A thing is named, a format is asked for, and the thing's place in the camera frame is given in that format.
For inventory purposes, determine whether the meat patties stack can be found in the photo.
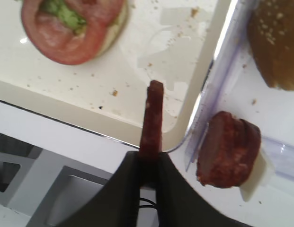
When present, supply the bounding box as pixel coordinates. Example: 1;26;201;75
196;111;261;189

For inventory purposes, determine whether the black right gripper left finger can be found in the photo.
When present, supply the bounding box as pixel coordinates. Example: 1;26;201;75
58;151;140;227

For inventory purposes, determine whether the clear right front rail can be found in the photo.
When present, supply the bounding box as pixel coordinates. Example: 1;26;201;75
184;0;258;171

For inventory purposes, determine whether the bun base on tray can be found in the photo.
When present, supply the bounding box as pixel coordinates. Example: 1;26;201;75
93;0;128;59

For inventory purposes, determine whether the white pusher block meat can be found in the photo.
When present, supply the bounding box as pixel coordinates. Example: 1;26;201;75
239;147;275;202

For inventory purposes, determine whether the sesame bun tops stack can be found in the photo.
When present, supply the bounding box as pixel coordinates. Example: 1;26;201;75
247;0;294;91

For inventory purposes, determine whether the meat patty slice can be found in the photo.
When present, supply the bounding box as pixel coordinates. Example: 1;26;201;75
139;80;164;161

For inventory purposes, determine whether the clear pusher track lower right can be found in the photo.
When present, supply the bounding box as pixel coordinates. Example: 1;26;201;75
262;136;294;181

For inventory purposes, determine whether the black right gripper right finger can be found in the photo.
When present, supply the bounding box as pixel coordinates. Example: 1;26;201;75
156;153;248;227

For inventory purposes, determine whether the white metal tray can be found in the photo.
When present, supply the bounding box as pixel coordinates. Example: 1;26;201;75
0;0;232;150

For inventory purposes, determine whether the lettuce leaf on bun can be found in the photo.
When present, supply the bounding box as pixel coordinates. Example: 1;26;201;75
40;0;87;35

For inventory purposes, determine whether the tomato slice on bun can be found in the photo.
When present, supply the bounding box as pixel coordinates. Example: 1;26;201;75
21;0;124;65

